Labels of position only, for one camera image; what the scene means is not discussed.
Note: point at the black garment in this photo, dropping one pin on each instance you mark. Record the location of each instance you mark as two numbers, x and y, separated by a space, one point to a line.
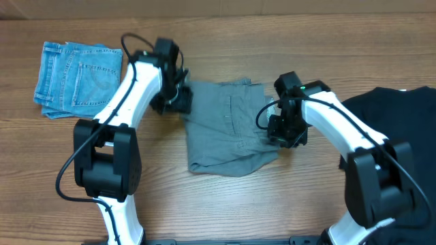
404 116

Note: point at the folded blue denim jeans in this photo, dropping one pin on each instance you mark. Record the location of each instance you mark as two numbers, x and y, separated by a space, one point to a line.
77 80

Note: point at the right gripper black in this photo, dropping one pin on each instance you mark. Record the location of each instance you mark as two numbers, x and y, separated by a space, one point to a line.
278 129

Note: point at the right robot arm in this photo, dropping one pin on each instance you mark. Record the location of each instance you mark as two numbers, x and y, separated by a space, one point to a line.
378 186

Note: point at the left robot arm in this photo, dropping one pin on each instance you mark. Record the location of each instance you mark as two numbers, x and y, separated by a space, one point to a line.
106 155

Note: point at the grey shorts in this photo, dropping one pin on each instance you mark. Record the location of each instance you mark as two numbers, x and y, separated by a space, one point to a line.
223 128

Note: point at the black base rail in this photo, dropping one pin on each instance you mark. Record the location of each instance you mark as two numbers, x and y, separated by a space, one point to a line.
294 240

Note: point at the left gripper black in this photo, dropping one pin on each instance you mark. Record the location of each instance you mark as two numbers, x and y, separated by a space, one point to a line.
183 105

